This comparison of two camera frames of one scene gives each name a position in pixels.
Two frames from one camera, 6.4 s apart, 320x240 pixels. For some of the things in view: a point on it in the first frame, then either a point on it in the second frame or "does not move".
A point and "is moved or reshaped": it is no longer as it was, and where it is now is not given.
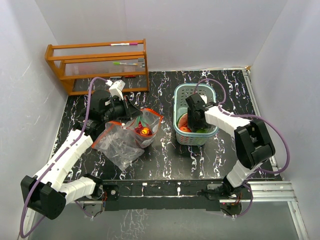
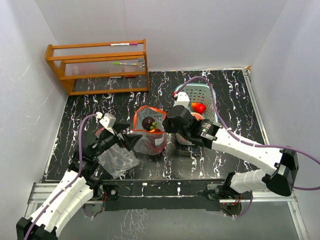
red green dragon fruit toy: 143,129 to 155,138
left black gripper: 130,111 to 130,140
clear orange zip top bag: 145,127 is moved or reshaped
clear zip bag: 118,143 is moved or reshaped
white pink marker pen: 124,44 does not move
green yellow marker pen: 127,63 does not move
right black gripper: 192,123 to 166,123
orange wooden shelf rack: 70,61 does not move
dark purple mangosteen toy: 145,130 to 148,123
